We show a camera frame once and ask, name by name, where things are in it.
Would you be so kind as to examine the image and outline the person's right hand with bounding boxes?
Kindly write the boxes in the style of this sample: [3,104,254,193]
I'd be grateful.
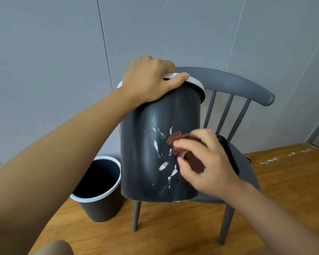
[173,129,243,200]

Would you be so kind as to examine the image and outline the person's left hand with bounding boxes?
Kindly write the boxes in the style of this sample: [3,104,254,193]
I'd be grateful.
[120,56,191,106]

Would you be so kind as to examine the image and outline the brown cleaning cloth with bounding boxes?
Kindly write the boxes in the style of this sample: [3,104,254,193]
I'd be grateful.
[167,132,206,174]

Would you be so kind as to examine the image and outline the stained dark grey waste bin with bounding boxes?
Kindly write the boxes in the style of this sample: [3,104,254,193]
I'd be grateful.
[117,72,206,204]

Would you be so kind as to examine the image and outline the person's left forearm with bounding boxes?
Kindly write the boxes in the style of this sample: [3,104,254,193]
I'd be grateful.
[0,86,139,255]

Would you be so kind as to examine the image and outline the person's right forearm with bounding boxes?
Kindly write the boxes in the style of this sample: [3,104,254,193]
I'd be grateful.
[223,180,319,255]

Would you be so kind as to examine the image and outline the black flat object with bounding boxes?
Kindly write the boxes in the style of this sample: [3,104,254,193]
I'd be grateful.
[216,134,240,176]

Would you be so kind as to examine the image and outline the grey wooden chair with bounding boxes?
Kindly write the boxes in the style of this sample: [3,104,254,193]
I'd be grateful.
[132,67,276,246]

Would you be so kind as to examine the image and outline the clean dark grey waste bin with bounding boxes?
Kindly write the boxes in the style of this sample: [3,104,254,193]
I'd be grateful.
[70,156,124,223]

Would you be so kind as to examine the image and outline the person's knee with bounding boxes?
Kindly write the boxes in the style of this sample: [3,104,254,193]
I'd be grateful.
[39,240,74,255]

